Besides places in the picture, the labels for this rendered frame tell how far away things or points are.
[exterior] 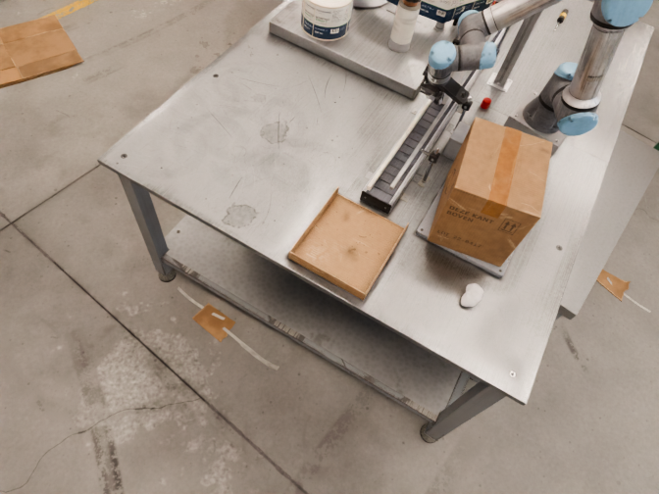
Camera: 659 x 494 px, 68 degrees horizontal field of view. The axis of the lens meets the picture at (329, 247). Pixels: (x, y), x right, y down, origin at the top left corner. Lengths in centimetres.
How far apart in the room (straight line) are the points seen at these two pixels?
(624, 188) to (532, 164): 63
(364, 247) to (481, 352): 46
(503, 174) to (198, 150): 98
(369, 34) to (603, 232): 118
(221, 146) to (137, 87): 160
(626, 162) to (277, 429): 172
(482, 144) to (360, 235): 45
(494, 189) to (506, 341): 44
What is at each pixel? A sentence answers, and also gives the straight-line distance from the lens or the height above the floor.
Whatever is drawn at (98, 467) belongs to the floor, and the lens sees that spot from 223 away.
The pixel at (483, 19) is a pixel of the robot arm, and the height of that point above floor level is 127.
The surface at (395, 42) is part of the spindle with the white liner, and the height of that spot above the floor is 92.
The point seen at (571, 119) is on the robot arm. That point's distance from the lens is 180.
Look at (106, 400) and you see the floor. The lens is 228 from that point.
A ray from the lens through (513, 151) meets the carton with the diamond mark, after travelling 154.
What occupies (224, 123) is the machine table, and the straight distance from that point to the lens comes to 184.
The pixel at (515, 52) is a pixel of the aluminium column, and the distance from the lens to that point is 216.
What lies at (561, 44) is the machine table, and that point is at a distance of 262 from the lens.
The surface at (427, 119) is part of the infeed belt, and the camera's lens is 189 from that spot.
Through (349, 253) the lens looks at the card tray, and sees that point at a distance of 151.
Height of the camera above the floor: 212
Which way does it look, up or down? 58 degrees down
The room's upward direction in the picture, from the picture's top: 12 degrees clockwise
